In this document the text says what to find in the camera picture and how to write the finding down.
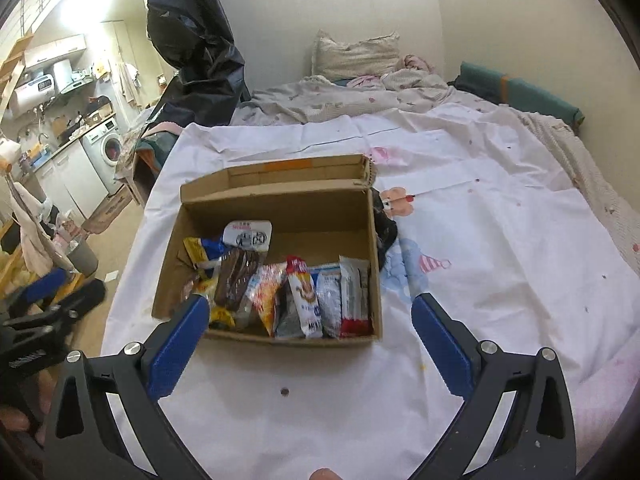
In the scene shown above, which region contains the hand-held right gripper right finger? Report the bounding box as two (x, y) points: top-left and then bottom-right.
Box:
(407, 292), (578, 480)

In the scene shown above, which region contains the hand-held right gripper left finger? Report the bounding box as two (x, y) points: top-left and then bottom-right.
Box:
(42, 292), (211, 480)

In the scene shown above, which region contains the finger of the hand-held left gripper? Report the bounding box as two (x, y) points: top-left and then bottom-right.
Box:
(10, 279), (107, 333)
(0, 267), (68, 311)

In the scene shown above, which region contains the blue yellow cartoon snack packet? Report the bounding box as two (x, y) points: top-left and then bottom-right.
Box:
(182, 236), (233, 301)

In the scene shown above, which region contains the orange white snack packet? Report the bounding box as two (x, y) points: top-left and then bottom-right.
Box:
(248, 262), (288, 337)

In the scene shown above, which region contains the white blue snack packet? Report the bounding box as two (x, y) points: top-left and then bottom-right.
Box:
(310, 262), (343, 338)

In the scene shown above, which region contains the white round-label snack packet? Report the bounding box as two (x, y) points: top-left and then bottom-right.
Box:
(221, 220), (274, 252)

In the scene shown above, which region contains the brown cardboard box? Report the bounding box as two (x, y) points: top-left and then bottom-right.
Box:
(151, 153), (385, 345)

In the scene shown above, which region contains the person's left hand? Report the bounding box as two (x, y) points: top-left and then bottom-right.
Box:
(0, 371), (56, 431)

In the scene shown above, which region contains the grey trash bin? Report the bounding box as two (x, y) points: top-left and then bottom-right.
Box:
(65, 240), (99, 277)

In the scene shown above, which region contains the hanging white cloth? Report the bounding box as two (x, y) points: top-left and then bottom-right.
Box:
(7, 180), (73, 276)

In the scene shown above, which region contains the patterned floor mat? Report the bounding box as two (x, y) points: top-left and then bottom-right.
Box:
(82, 192), (133, 233)

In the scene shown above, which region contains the white base cabinet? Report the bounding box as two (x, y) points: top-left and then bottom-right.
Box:
(32, 140), (108, 221)

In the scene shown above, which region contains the black plastic bag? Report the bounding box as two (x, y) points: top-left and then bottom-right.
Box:
(372, 200), (399, 268)

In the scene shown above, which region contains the white washing machine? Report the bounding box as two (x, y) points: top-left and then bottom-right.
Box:
(80, 117), (126, 196)

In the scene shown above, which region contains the pink blanket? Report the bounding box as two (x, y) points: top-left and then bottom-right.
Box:
(570, 340), (636, 461)

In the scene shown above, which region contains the pile of clothes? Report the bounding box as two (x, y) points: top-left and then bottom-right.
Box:
(117, 120), (183, 176)

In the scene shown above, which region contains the white water heater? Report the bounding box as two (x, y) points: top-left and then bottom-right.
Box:
(10, 72), (57, 111)

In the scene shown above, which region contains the wooden staircase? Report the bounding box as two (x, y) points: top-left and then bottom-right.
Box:
(0, 30), (36, 116)

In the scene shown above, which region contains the range hood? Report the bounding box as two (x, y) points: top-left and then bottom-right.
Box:
(52, 58), (96, 95)

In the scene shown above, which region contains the hanging white towel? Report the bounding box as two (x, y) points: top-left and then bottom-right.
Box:
(117, 62), (141, 108)

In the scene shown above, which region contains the tall white cabinet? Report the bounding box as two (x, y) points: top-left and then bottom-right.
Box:
(100, 20), (131, 68)

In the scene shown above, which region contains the green cushion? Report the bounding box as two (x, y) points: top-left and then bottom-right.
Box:
(452, 61), (585, 131)

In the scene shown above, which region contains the grey patterned duvet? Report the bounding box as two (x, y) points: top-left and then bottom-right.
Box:
(230, 55), (456, 126)

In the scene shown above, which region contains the black hanging garment cover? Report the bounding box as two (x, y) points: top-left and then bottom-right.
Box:
(146, 0), (251, 128)

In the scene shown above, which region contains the patterned pillow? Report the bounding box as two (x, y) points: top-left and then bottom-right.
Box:
(311, 29), (401, 81)

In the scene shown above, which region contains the white wall cabinet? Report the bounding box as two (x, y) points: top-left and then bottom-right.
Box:
(22, 34), (87, 68)

